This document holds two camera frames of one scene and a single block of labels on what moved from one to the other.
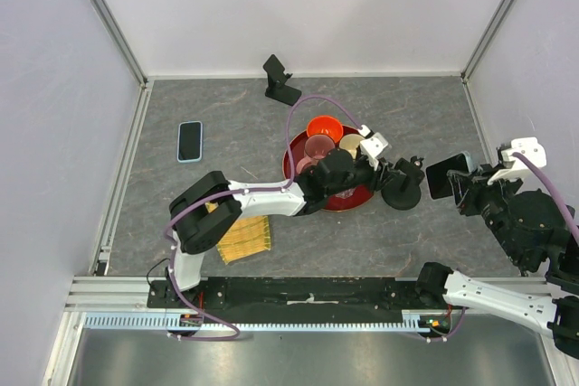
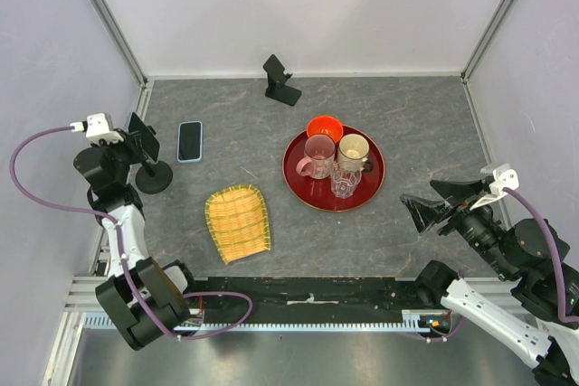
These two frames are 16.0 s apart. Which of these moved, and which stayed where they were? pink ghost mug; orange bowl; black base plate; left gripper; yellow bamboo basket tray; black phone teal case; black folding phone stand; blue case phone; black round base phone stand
Moved: black round base phone stand; black phone teal case; left gripper
Stayed: blue case phone; orange bowl; pink ghost mug; black base plate; yellow bamboo basket tray; black folding phone stand
